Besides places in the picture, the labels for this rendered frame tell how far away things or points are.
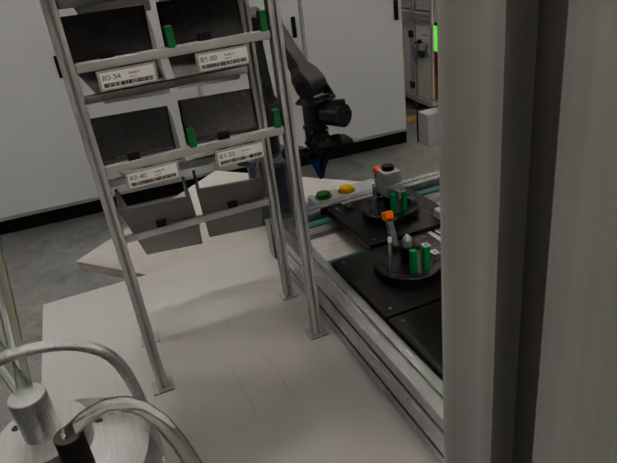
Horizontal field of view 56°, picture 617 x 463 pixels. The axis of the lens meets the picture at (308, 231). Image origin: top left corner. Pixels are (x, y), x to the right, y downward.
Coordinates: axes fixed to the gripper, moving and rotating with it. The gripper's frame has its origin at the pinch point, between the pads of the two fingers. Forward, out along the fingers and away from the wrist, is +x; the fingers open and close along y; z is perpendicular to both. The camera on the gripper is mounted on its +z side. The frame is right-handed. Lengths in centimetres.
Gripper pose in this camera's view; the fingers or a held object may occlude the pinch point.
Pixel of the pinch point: (319, 166)
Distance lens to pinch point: 155.7
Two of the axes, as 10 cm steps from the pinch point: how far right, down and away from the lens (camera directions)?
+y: 9.2, -2.7, 2.9
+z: 3.8, 3.8, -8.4
